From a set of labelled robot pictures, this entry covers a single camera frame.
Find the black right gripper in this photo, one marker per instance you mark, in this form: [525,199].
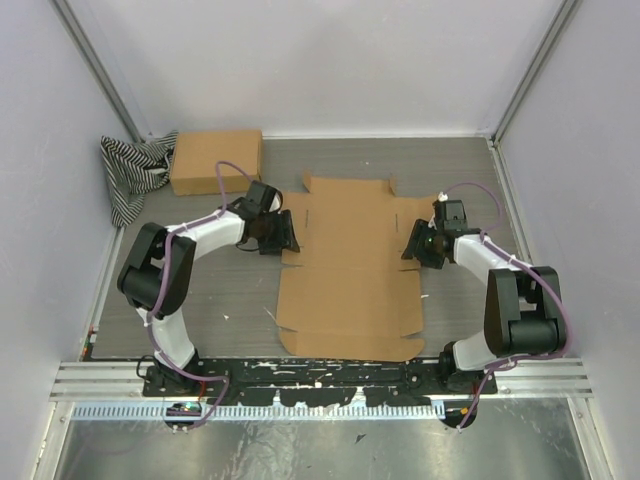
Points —
[415,248]

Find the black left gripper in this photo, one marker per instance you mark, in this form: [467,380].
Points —
[287,239]

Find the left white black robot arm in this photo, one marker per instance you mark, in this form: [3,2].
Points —
[156,274]

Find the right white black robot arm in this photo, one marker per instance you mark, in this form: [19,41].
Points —
[524,316]

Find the closed brown cardboard box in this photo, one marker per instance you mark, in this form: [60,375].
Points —
[201,158]

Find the striped black white cloth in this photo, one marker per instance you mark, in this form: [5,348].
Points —
[132,171]

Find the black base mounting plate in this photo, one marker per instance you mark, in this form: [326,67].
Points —
[312,382]

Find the aluminium front rail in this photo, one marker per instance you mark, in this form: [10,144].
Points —
[119,380]

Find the white slotted cable duct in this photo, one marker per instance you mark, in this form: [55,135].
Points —
[191,411]

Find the right aluminium corner post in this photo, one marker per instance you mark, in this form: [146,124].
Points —
[559,23]

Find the aluminium corner post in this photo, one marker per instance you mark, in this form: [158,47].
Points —
[79,36]
[559,23]

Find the left aluminium corner post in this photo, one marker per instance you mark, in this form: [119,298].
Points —
[79,36]

